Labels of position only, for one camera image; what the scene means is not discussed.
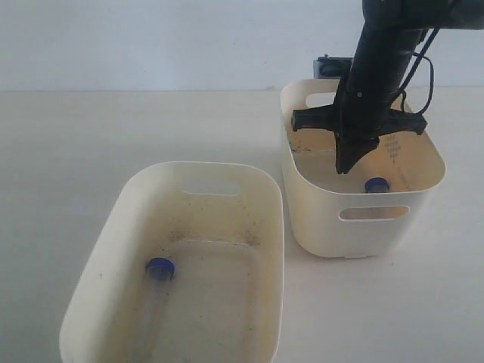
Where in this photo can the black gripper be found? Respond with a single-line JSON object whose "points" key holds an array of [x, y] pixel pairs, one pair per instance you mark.
{"points": [[356, 121]]}

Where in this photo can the cream bin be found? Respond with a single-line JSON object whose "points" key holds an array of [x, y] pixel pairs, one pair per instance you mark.
{"points": [[222, 225], [331, 215]]}

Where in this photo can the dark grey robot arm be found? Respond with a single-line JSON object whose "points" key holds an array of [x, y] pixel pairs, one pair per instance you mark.
{"points": [[394, 40]]}

